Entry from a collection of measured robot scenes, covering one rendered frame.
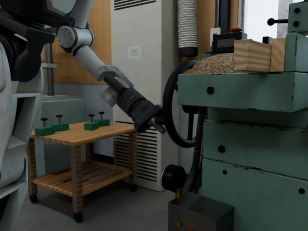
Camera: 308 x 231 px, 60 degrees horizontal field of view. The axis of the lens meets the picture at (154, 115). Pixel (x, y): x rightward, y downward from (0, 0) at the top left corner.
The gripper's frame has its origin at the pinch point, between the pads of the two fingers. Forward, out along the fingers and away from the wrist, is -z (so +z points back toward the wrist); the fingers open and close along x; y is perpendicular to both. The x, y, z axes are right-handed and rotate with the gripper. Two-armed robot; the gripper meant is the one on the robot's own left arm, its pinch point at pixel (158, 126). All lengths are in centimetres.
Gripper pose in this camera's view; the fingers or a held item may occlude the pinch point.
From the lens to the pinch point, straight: 88.5
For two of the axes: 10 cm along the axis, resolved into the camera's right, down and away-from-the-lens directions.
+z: -6.4, -5.7, 5.1
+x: -7.5, 5.9, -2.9
